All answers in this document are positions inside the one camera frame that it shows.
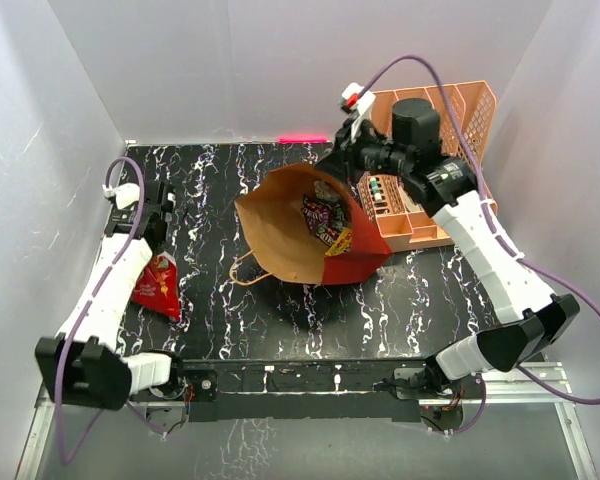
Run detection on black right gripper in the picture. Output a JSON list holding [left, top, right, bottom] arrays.
[[312, 118, 411, 188]]

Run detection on purple M&M's pack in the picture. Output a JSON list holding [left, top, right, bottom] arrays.
[[301, 195, 348, 246]]

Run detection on red patterned snack packet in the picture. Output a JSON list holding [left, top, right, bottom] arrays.
[[131, 252, 181, 322]]

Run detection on red brown paper bag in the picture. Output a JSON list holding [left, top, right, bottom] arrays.
[[235, 162, 392, 286]]

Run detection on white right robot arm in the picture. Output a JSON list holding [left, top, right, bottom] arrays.
[[316, 97, 580, 397]]

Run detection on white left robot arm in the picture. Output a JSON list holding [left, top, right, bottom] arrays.
[[35, 181, 187, 411]]

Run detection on pink tape strip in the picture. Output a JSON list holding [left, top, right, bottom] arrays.
[[277, 134, 328, 144]]

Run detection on yellow M&M's pack lower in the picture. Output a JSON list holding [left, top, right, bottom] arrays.
[[325, 228, 352, 257]]

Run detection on peach plastic file organizer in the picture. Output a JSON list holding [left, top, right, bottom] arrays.
[[355, 80, 498, 248]]

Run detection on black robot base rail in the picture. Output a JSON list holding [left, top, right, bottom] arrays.
[[132, 359, 481, 422]]

